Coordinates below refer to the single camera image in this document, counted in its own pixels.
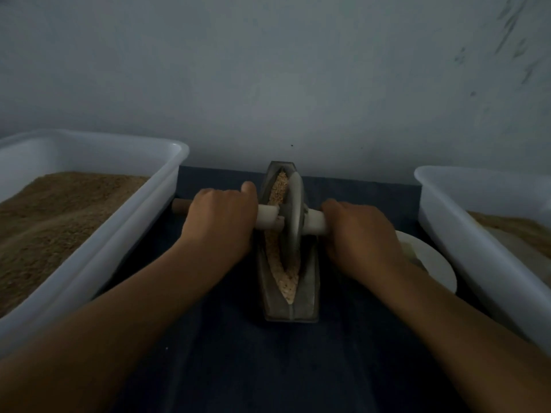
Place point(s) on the person's right hand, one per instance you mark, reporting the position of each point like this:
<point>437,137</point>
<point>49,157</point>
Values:
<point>363,238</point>

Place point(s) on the large brown grain heap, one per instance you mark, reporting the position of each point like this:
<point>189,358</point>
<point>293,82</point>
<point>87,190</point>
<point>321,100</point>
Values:
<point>43,232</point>
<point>516,229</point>

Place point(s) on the dark blue table cloth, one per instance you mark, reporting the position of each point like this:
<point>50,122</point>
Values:
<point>224,374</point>

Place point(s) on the person's right forearm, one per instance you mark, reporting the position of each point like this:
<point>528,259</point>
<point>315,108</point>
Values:
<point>469,344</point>

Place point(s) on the boat-shaped metal grinding trough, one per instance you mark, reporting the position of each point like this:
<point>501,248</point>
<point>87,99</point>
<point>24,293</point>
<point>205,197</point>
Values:
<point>290,309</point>

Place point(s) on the person's left forearm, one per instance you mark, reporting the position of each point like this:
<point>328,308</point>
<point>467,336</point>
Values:
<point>86,348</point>

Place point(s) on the white round plate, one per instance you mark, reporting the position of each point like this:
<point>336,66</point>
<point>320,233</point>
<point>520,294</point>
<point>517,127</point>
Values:
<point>435,260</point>

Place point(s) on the white plastic tub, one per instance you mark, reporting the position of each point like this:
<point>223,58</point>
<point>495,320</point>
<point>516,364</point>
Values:
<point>478,266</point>
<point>129,228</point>

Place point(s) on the person's left hand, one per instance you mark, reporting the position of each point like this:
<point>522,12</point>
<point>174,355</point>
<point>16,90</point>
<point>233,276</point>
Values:
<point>215,223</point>

